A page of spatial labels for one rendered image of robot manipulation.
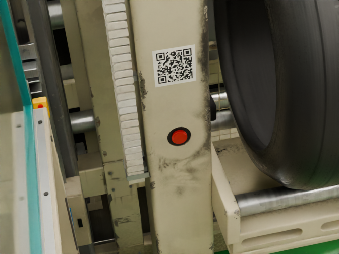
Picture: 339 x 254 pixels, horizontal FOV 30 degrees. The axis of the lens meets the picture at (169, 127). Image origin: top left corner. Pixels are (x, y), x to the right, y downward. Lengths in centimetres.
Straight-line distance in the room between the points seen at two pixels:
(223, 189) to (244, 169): 27
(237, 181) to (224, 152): 11
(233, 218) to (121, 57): 38
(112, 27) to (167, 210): 44
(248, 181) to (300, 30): 58
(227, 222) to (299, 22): 44
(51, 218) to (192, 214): 61
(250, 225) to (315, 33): 48
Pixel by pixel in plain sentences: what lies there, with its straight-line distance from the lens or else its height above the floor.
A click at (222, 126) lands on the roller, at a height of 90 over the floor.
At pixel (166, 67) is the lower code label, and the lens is 111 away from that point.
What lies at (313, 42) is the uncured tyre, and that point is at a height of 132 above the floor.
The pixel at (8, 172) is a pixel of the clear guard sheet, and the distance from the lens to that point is 63.
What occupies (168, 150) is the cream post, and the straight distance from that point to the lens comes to 122.
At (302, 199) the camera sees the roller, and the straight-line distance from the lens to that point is 131.
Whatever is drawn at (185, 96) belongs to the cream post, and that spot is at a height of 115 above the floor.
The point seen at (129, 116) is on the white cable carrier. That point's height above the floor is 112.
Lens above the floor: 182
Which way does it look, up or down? 38 degrees down
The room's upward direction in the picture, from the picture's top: 4 degrees counter-clockwise
